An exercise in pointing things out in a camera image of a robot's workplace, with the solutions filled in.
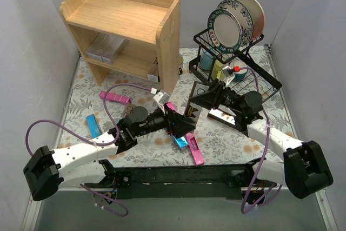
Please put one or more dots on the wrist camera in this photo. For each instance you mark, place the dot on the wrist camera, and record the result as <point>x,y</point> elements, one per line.
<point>229,73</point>
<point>160,97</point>

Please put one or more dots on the cyan toothpaste box left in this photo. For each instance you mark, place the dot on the cyan toothpaste box left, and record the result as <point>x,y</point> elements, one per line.
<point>93,126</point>

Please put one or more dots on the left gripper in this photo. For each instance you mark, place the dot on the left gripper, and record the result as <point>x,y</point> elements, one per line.
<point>173,120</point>

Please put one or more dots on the wooden two-tier shelf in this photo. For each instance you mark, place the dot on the wooden two-tier shelf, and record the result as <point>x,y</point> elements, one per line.
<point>152,28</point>

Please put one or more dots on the silver black RO toothpaste box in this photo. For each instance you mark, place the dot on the silver black RO toothpaste box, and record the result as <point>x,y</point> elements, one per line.
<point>227,119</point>

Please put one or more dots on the silver blue RO toothpaste box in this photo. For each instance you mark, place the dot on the silver blue RO toothpaste box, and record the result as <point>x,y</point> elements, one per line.
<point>128,109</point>

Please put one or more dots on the magenta toothpaste box far left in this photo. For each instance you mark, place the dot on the magenta toothpaste box far left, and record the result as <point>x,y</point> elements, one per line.
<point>112,97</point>

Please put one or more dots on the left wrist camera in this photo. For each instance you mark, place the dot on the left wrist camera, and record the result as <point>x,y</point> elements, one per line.
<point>160,97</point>

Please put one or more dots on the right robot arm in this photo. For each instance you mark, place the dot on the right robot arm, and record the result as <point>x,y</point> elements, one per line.
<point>303,169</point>

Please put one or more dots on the cyan toothpaste box centre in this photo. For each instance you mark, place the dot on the cyan toothpaste box centre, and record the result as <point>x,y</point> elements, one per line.
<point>181,142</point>

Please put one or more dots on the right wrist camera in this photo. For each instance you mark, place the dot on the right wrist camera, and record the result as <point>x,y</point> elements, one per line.
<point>229,73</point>

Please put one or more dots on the floral table mat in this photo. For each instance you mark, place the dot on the floral table mat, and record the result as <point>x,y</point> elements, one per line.
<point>218,143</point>

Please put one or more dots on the dark striped toothpaste box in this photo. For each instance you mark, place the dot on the dark striped toothpaste box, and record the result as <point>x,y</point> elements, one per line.
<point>193,110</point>

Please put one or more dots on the white toothpaste box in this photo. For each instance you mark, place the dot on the white toothpaste box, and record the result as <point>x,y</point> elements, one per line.
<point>114,49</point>

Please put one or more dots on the light blue mug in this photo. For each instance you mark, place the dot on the light blue mug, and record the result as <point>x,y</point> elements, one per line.
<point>206,60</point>

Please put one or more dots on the teal and white bowl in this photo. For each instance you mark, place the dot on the teal and white bowl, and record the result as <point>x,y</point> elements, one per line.
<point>240,73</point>

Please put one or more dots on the blue floral patterned plate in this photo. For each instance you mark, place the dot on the blue floral patterned plate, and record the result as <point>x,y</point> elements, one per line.
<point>242,15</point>

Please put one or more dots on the silver Protefix toothpaste box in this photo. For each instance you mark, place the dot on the silver Protefix toothpaste box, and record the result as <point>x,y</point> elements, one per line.
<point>105,44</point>

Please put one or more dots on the pink toothpaste box centre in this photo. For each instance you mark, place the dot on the pink toothpaste box centre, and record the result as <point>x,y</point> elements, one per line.
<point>171,106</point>

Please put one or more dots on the pink toothpaste box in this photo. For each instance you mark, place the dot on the pink toothpaste box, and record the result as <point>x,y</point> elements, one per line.
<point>195,151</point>
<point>171,106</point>

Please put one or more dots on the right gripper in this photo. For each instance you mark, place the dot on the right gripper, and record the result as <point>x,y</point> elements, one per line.
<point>214,91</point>

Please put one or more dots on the black wire dish rack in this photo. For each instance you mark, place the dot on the black wire dish rack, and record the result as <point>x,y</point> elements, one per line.
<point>268,85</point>

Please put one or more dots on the pink toothpaste box front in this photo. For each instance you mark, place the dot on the pink toothpaste box front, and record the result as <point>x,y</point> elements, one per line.
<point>195,151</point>

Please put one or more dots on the brown silver RO toothpaste box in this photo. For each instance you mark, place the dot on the brown silver RO toothpaste box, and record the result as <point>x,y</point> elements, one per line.
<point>153,73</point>

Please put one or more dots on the cyan toothpaste box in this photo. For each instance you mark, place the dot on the cyan toothpaste box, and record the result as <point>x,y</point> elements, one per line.
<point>181,142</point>
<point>93,126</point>

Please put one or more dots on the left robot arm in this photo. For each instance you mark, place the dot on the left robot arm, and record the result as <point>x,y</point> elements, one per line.
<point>48,170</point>

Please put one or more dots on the green rimmed white plate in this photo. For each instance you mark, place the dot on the green rimmed white plate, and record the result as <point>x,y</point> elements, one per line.
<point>224,31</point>

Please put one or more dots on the beige and pink plate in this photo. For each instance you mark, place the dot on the beige and pink plate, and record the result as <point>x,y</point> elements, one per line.
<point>257,14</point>

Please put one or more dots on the yellow green mug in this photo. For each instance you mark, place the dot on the yellow green mug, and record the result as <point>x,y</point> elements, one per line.
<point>217,72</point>

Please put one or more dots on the yellow mug behind shelf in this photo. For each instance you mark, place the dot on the yellow mug behind shelf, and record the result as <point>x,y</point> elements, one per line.
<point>180,61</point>

